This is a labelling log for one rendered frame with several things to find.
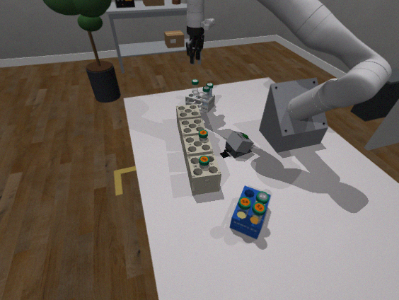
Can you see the green tube cap with grey label dot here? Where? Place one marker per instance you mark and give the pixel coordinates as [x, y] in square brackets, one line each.
[262, 197]

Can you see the beige bucket adapter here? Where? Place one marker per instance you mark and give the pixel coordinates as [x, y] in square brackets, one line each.
[185, 112]
[190, 127]
[203, 180]
[192, 146]

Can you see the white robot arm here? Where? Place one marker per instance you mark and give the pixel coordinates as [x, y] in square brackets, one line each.
[317, 28]

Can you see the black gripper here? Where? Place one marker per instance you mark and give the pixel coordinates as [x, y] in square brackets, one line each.
[196, 42]

